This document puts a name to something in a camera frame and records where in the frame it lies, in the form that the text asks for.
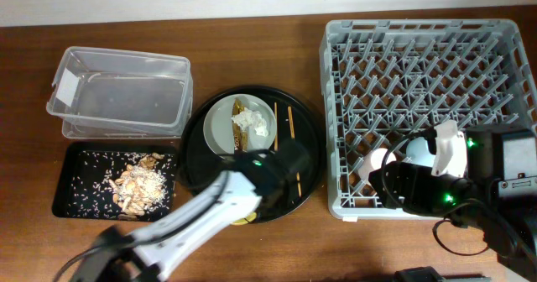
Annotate light blue cup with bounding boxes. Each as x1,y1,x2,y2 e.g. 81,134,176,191
406,137,435,167

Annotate grey plate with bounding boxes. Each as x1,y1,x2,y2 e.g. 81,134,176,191
203,94,275,154

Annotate black round tray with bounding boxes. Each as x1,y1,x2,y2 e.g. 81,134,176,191
179,86,326,223

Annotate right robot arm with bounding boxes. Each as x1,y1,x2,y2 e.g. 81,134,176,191
368,121,536,281

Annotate rice and shell scraps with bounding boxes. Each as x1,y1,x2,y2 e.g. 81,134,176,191
66,150,175,221

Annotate white napkin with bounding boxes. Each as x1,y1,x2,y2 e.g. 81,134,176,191
231,107,269,138

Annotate pink cup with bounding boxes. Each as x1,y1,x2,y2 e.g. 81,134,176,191
358,148,388,185

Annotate clear plastic bin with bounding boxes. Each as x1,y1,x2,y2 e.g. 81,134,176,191
46,46,193,138

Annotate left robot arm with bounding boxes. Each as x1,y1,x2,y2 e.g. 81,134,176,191
54,139,310,281

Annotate grey dishwasher rack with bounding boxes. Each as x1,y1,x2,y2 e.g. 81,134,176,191
320,19,536,222

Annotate yellow bowl with food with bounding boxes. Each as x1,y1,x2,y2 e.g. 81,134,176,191
232,211,257,226

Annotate wooden chopstick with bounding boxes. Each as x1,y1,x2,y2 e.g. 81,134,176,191
287,106,302,198
274,102,279,151

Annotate black rectangular tray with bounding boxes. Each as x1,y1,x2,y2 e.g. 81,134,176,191
51,142,178,222

